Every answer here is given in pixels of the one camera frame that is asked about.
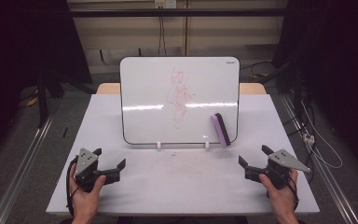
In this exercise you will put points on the small black floor object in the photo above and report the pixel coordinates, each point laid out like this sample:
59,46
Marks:
65,132

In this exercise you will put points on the white wall outlet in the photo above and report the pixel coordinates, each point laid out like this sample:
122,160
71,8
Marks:
165,3

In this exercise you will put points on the person's right hand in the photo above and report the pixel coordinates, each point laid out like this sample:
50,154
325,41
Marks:
281,202

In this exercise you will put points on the black metal stand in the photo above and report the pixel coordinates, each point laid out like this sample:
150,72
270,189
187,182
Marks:
43,96

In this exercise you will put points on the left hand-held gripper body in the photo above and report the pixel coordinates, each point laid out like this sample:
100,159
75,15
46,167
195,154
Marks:
86,165

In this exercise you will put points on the aluminium floor rail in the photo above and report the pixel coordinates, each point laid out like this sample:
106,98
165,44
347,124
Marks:
18,174
326,174

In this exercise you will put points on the white whiteboard stand clip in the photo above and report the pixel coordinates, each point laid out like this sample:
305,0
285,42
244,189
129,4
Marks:
158,145
207,145

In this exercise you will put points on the black horizontal bar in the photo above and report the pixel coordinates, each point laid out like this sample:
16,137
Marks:
174,12

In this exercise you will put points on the purple and black whiteboard eraser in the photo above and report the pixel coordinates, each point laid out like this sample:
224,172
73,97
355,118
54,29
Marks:
220,129

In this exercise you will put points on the person's left hand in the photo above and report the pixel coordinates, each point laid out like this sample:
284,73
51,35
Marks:
85,199

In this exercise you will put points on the white whiteboard with red scribble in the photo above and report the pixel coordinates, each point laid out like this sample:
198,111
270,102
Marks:
149,87

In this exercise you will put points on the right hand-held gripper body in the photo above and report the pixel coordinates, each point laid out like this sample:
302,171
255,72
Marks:
281,165

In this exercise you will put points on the black curtain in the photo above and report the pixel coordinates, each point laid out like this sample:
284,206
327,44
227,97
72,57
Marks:
338,62
18,62

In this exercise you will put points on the wooden table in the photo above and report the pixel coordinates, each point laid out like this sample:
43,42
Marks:
108,88

